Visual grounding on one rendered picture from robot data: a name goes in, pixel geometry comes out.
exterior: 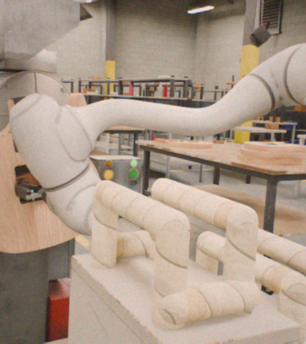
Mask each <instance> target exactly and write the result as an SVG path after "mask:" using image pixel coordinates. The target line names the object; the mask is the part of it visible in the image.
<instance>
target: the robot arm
mask: <svg viewBox="0 0 306 344"><path fill-rule="evenodd" d="M294 105H305V106H306V44H298V45H294V46H290V47H288V48H287V49H286V50H283V51H281V52H279V53H277V54H275V55H274V56H271V58H269V59H268V60H266V61H264V62H263V63H262V64H259V65H258V66H257V67H256V68H255V69H254V70H253V71H252V72H251V73H249V74H247V75H246V76H245V77H243V78H242V79H241V80H240V82H239V83H238V84H237V85H236V86H235V87H234V88H232V89H231V90H230V91H229V92H228V93H227V94H225V95H224V96H223V98H222V99H221V100H219V101H218V102H217V103H216V104H214V105H211V106H209V107H204V108H188V107H179V106H173V105H164V104H159V103H150V102H145V101H136V100H130V99H110V100H105V101H99V102H97V103H92V104H90V105H87V106H85V107H71V106H69V105H65V106H63V107H59V106H58V103H57V102H56V100H55V99H52V98H51V97H48V96H47V95H43V94H36V93H35V94H31V95H29V96H27V97H26V98H25V99H22V100H21V101H20V102H18V103H17V104H16V105H15V106H14V107H13V108H12V110H11V111H10V118H9V127H10V130H11V135H12V137H13V141H14V143H15V145H16V147H17V149H18V151H19V153H20V155H21V157H22V159H23V161H24V163H25V164H26V166H27V167H28V168H29V170H30V172H31V173H32V175H33V176H34V177H35V178H36V179H37V180H38V182H39V183H40V184H39V185H34V184H29V181H26V180H24V179H19V184H18V185H16V186H14V188H15V192H16V196H19V197H21V198H23V199H25V200H27V203H32V201H33V200H35V199H34V198H39V199H41V200H44V201H45V202H46V203H47V205H48V207H49V209H50V210H51V211H52V212H53V213H54V214H55V215H57V216H58V217H59V219H60V220H61V221H62V222H63V223H64V224H65V225H66V226H67V227H69V228H70V229H72V230H74V231H75V232H78V233H80V234H84V235H88V236H92V216H93V195H94V190H95V187H96V186H97V184H98V183H100V182H102V181H101V180H100V179H99V177H98V176H97V174H96V173H95V171H94V170H93V168H92V166H91V165H90V163H89V162H88V160H87V157H88V155H89V154H90V152H91V151H93V150H94V149H95V143H96V140H97V138H98V136H99V135H100V134H101V133H102V132H104V131H105V130H107V129H109V128H112V127H116V126H129V127H134V128H142V129H147V130H155V131H159V132H167V133H171V134H179V135H185V136H211V135H215V134H221V133H223V132H226V131H228V130H231V128H234V127H236V126H239V125H240V124H243V123H246V122H248V121H250V120H253V119H255V118H258V117H261V116H264V115H266V114H268V113H269V112H271V111H272V110H275V109H277V108H279V107H281V106H286V107H288V106H294Z"/></svg>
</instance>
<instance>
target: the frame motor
mask: <svg viewBox="0 0 306 344"><path fill-rule="evenodd" d="M35 93H36V94H43V95H47V96H48V97H51V98H52V99H55V100H56V102H57V103H58V106H59V107H63V106H65V105H68V101H69V97H70V95H71V94H70V92H69V90H68V89H67V88H66V87H65V85H64V84H63V83H61V81H59V80H58V79H57V78H55V77H53V76H52V75H49V74H47V73H42V72H40V71H22V72H18V73H0V131H2V130H3V129H4V128H6V127H7V125H8V123H9V118H10V113H9V109H8V105H7V101H8V99H9V98H12V97H20V96H23V97H27V96H29V95H31V94H35Z"/></svg>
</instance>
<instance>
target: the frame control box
mask: <svg viewBox="0 0 306 344"><path fill-rule="evenodd" d="M88 157H89V158H90V160H91V161H92V162H93V164H94V166H95V167H96V169H97V172H98V174H99V178H100V180H101V181H112V182H114V183H116V184H118V185H120V186H123V187H125V188H127V189H130V190H132V191H135V192H137V193H139V194H140V191H141V176H142V159H141V158H138V157H134V156H131V155H91V156H88ZM107 159H111V160H112V162H113V165H112V167H110V168H106V167H105V164H104V163H105V161H106V160H107ZM132 159H136V160H137V161H138V165H137V166H136V167H131V166H130V160H132ZM132 169H136V170H137V171H138V176H137V177H136V178H135V179H132V178H131V177H129V173H130V172H131V170H132ZM106 170H111V172H112V173H113V177H112V178H111V179H109V180H108V179H106V178H105V177H104V174H105V172H106Z"/></svg>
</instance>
